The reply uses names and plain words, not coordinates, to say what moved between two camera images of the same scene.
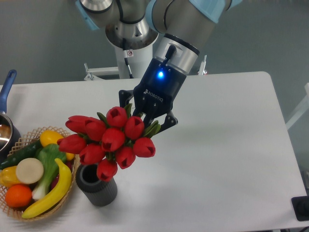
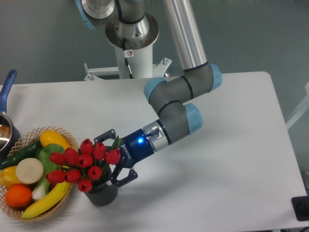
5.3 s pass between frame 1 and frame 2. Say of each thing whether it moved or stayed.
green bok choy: stayed
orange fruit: stayed
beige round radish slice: stayed
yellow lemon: stayed
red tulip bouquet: moved
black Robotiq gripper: moved
